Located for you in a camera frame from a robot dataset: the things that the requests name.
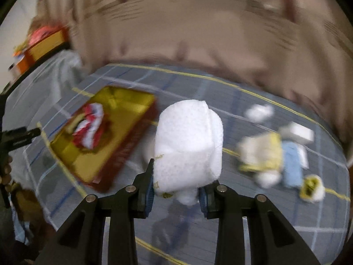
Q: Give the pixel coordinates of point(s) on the brown fuzzy cloth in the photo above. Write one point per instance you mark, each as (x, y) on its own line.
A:
(27, 201)

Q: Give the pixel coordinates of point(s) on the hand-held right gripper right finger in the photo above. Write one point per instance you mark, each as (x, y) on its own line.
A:
(202, 198)

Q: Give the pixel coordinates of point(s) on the orange box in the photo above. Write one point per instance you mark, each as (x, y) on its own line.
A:
(21, 64)

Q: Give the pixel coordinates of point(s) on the person's left hand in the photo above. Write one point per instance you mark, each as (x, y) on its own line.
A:
(5, 171)

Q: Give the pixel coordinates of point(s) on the red and white cloth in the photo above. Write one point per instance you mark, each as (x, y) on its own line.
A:
(89, 127)

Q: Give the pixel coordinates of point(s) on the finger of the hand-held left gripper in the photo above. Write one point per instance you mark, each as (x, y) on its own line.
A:
(19, 138)

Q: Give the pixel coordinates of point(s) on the white fluffy towel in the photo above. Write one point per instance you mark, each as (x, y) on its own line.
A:
(187, 143)

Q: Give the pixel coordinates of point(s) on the red and gold box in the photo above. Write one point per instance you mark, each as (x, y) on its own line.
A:
(129, 107)

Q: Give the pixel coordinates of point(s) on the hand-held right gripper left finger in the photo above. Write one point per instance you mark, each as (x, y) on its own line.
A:
(149, 198)

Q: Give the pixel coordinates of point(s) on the beige floral curtain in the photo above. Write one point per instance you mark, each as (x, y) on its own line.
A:
(193, 27)

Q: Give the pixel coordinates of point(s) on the red and yellow storage box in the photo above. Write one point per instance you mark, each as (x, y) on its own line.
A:
(47, 47)

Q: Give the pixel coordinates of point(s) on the grey blue blanket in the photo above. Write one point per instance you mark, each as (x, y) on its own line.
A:
(58, 69)

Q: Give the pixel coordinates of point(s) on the yellow and white rolled sock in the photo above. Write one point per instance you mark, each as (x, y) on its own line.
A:
(313, 189)

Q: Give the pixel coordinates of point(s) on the small white fluffy ball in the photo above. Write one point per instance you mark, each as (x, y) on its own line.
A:
(259, 113)

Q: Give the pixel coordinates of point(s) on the light blue cloth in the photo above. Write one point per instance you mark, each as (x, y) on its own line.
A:
(292, 168)

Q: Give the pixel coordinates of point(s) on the white box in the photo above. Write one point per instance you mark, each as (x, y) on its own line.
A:
(299, 134)

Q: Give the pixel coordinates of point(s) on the grey plaid bedsheet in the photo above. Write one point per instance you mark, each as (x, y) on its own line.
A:
(193, 88)

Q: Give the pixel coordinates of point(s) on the orange pink bag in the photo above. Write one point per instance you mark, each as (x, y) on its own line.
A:
(41, 33)

